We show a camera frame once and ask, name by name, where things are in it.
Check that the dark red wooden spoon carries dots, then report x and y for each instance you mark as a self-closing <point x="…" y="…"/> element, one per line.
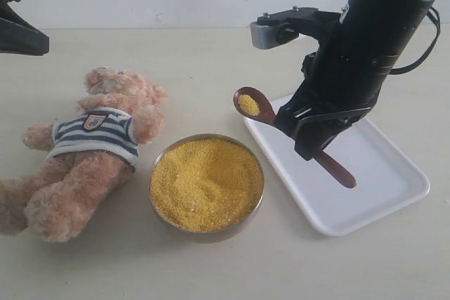
<point x="253" y="104"/>

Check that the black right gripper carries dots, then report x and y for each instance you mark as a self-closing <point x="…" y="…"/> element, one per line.
<point x="341" y="85"/>

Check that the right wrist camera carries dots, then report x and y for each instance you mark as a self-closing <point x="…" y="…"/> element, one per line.
<point x="276" y="29"/>

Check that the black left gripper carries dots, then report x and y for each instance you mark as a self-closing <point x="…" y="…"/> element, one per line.
<point x="18" y="36"/>

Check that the pink teddy bear striped shirt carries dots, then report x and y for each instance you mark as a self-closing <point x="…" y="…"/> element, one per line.
<point x="87" y="157"/>

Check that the metal bowl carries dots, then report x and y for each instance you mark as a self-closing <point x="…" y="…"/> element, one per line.
<point x="207" y="229"/>

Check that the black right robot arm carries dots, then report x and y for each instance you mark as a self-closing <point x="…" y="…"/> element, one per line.
<point x="383" y="24"/>

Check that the white rectangular plastic tray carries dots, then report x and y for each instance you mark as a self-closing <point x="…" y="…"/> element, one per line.
<point x="386" y="179"/>

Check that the yellow millet grain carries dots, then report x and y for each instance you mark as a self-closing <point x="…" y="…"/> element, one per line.
<point x="207" y="184"/>

